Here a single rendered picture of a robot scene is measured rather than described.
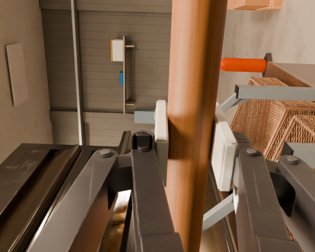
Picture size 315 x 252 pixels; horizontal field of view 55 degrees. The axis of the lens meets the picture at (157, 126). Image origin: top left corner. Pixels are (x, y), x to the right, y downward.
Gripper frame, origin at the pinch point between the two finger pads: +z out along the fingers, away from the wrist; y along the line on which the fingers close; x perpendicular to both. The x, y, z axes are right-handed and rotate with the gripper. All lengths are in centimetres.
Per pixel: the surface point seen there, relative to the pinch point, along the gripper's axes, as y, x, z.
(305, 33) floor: 119, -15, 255
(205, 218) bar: 9, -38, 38
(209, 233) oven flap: 20, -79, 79
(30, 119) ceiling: -306, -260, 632
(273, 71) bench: 61, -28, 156
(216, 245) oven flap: 21, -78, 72
